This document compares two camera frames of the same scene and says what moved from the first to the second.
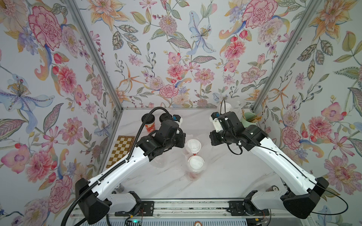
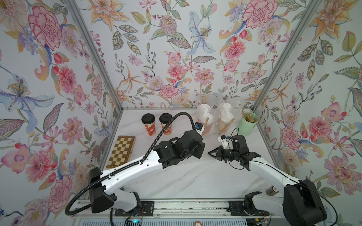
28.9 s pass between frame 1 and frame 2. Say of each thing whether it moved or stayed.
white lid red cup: moved
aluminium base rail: stayed
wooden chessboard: stayed
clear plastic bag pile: moved
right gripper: moved
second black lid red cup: stayed
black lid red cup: stayed
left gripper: moved
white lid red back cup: moved
